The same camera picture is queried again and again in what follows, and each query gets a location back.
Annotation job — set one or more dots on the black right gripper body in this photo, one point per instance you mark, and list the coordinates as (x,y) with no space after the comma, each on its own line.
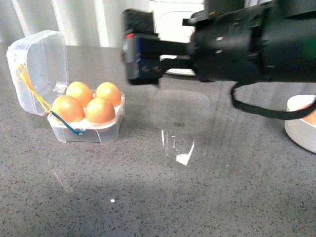
(146,57)

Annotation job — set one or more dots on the brown egg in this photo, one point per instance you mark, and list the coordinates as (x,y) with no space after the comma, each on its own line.
(109,91)
(80,90)
(68,108)
(99,110)
(311,118)

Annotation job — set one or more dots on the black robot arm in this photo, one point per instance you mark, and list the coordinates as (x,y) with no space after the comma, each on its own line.
(271,42)

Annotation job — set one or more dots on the clear plastic egg box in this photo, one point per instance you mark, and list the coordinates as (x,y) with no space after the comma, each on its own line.
(45,57)

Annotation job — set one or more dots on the brown egg in bowl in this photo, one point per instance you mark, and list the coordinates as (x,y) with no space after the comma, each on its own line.
(311,118)

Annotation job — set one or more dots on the white Joyoung soy milk maker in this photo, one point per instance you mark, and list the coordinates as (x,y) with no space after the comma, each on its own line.
(168,17)

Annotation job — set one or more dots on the yellow blue rubber band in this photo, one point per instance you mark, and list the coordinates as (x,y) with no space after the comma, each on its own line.
(46,106)

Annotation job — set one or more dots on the white round bowl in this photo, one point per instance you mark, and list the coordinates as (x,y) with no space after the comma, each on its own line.
(301,132)

